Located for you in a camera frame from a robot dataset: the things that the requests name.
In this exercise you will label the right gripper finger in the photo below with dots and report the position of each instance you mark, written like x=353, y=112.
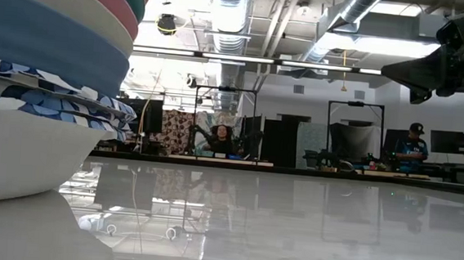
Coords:
x=420, y=73

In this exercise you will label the dark blue bowl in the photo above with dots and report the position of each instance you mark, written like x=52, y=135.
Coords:
x=38, y=30

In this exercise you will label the black monitor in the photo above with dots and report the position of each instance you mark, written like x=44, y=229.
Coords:
x=151, y=116
x=391, y=139
x=449, y=141

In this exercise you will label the person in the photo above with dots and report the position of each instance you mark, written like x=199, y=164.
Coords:
x=412, y=151
x=222, y=141

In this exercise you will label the long ceiling light strip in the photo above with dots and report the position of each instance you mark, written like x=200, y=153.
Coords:
x=261, y=60

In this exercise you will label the brown patterned cloth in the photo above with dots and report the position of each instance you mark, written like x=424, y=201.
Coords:
x=176, y=130

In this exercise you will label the black ceiling dome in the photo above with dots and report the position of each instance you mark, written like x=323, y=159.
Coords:
x=166, y=24

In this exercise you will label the black rig frame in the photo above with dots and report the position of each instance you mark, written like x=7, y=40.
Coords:
x=226, y=89
x=356, y=104

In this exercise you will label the silver ventilation duct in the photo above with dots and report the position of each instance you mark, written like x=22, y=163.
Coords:
x=229, y=23
x=355, y=7

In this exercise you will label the black table frame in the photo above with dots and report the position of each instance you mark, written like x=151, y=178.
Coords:
x=294, y=170

